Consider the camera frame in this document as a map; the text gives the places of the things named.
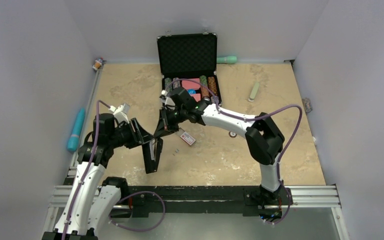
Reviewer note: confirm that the teal blue handle tool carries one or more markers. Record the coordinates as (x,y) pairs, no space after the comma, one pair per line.
(73,141)

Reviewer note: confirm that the small orange bottle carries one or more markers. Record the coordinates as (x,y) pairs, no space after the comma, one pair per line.
(98,63)

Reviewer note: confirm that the mint green flashlight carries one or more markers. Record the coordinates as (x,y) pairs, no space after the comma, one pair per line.
(226,60)

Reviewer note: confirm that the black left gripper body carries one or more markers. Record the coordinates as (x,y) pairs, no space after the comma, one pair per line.
(135,137)

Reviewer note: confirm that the black stapler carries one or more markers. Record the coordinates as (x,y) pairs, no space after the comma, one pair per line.
(151,152)

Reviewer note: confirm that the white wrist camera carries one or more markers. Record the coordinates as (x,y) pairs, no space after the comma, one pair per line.
(120,112)
(167,101)

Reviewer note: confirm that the blue dealer button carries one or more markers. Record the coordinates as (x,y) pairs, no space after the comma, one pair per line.
(192,92)

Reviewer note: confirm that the green chip stack left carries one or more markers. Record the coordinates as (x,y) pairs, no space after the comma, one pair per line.
(168,86)

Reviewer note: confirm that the brown chip stack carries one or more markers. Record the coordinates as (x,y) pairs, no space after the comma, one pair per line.
(213,88)

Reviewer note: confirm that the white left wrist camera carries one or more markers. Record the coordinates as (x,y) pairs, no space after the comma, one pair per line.
(120,112)

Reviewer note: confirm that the green chip stack right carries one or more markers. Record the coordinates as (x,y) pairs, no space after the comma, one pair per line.
(203,80)

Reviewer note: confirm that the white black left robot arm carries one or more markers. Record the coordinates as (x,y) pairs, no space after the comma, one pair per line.
(89,204)

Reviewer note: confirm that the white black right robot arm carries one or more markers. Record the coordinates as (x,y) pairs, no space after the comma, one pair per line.
(264,139)

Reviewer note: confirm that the grey object at right wall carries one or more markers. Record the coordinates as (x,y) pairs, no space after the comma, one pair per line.
(307,105)

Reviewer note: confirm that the pink card deck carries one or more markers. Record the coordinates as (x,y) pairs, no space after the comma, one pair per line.
(196,96)
(191,84)

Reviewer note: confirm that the grey chip stack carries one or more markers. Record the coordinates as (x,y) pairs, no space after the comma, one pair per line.
(176,83)

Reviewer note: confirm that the black poker chip case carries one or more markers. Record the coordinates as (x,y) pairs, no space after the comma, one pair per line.
(188,56)

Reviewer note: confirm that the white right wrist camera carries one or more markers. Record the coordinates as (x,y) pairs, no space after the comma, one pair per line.
(167,101)

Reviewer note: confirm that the pink card deck lower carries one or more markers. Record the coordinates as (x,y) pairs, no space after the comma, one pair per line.
(196,96)

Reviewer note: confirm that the green chip stack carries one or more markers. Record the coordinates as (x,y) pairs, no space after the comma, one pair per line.
(203,80)
(168,86)

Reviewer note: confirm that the pink card deck upper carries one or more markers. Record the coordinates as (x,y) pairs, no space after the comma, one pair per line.
(191,84)

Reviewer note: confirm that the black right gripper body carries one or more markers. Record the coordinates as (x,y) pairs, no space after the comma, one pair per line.
(173,118)

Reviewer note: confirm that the right poker chip on table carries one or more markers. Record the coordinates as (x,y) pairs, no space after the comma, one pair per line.
(232,134)

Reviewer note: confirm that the orange chip stack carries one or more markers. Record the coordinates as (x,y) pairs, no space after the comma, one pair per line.
(205,94)

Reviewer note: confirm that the pale green stapler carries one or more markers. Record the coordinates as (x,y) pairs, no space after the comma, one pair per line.
(254,91)

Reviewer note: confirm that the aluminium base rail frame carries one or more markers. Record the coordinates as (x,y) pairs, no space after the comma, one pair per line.
(247,200)

